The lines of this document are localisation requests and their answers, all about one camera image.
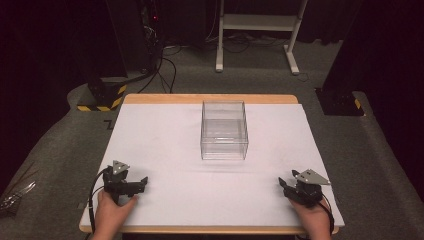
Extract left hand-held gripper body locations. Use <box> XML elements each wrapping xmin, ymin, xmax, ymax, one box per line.
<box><xmin>102</xmin><ymin>159</ymin><xmax>143</xmax><ymax>205</ymax></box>

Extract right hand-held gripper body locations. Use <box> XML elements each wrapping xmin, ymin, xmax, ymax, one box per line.
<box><xmin>283</xmin><ymin>168</ymin><xmax>332</xmax><ymax>209</ymax></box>

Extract person's right hand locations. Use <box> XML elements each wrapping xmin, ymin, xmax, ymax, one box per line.
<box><xmin>289</xmin><ymin>197</ymin><xmax>333</xmax><ymax>240</ymax></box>

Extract person's left hand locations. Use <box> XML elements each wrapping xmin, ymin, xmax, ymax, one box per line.
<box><xmin>91</xmin><ymin>190</ymin><xmax>140</xmax><ymax>240</ymax></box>

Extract white table mat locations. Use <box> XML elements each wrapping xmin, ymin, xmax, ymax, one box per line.
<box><xmin>80</xmin><ymin>102</ymin><xmax>346</xmax><ymax>230</ymax></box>

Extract clear plastic box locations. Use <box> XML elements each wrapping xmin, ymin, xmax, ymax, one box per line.
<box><xmin>199</xmin><ymin>100</ymin><xmax>250</xmax><ymax>161</ymax></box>

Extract black yellow striped stand base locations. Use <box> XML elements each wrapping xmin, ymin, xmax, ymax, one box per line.
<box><xmin>76</xmin><ymin>76</ymin><xmax>129</xmax><ymax>113</ymax></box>

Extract wooden table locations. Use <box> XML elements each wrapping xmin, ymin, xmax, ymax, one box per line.
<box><xmin>78</xmin><ymin>93</ymin><xmax>340</xmax><ymax>235</ymax></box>

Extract black computer tower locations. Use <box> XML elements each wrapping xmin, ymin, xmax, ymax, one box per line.
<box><xmin>139</xmin><ymin>0</ymin><xmax>165</xmax><ymax>72</ymax></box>

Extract white metal stand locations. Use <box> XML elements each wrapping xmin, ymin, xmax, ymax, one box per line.
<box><xmin>214</xmin><ymin>0</ymin><xmax>310</xmax><ymax>76</ymax></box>

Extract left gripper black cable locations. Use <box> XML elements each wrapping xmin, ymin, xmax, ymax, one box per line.
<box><xmin>87</xmin><ymin>167</ymin><xmax>112</xmax><ymax>235</ymax></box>

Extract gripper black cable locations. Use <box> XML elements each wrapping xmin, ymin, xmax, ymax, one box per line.
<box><xmin>87</xmin><ymin>167</ymin><xmax>112</xmax><ymax>235</ymax></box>
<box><xmin>317</xmin><ymin>194</ymin><xmax>336</xmax><ymax>236</ymax></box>

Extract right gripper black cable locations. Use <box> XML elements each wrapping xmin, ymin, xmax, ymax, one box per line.
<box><xmin>317</xmin><ymin>194</ymin><xmax>336</xmax><ymax>236</ymax></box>

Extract black floor cables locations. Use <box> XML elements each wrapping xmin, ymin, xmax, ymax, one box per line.
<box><xmin>137</xmin><ymin>46</ymin><xmax>178</xmax><ymax>95</ymax></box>

